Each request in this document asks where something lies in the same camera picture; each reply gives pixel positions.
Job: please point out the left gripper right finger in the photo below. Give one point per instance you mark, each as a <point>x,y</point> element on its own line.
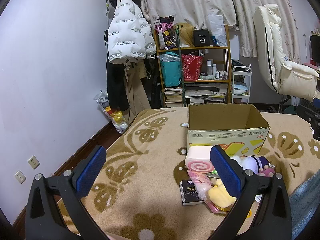
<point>272,219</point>

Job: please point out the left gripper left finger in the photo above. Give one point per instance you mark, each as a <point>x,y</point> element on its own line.
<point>43,219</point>

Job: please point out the white-haired purple doll plush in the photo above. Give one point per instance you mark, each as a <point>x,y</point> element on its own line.
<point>258,164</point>

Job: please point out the yellow bear plush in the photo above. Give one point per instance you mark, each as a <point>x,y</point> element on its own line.
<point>220,196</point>

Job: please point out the pink bagged soft item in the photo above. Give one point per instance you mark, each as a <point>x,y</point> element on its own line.
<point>202,185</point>

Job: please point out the black Face tissue pack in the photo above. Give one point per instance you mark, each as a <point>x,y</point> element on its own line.
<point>188,192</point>

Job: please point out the pink swirl roll plush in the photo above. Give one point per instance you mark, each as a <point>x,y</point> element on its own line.
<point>198,159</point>

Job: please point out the cream recliner chair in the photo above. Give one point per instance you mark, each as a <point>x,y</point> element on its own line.
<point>283,76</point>

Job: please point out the open cardboard box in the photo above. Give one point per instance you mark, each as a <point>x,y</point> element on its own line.
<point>240,129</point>

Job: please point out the dark monitor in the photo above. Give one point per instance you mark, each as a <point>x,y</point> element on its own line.
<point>315,48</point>

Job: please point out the white rolling cart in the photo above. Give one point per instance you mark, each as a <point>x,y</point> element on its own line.
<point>241,84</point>

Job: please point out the cosmetic bottles group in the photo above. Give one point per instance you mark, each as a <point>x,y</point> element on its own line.
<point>213,73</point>

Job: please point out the pile of books and papers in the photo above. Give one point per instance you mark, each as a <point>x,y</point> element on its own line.
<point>202,93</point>

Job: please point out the plastic bag on floor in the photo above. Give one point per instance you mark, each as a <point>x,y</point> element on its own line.
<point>115,115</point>

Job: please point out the wooden bookshelf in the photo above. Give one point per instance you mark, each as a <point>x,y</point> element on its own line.
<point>221,56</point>

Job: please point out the red patterned bag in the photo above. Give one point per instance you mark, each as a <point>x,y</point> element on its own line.
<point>191,67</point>

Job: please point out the black hanging garment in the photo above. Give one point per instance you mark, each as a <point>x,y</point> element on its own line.
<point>115,86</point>

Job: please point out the white plastic bag on shelf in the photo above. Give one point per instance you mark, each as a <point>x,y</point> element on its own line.
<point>217,28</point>

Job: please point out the black box marked 40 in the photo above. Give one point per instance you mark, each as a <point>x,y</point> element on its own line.
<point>201,38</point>

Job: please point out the stack of books left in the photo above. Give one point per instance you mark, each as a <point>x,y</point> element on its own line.
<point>173,97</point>

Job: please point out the teal bag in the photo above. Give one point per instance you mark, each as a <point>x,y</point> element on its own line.
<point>171,70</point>

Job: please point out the blonde wig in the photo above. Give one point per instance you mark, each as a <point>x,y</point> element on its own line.
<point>186,34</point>

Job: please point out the beige trench coat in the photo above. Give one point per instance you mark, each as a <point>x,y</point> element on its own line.
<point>136,95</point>

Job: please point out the floral curtain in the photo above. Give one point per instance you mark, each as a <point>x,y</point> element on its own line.
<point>237,13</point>

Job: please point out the colourful cartoon bag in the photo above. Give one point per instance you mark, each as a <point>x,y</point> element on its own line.
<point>164,27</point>

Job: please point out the white puffer jacket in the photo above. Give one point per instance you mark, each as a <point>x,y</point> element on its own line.
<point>130,36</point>

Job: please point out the wall power outlet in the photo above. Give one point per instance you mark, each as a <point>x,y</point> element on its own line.
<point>33,162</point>

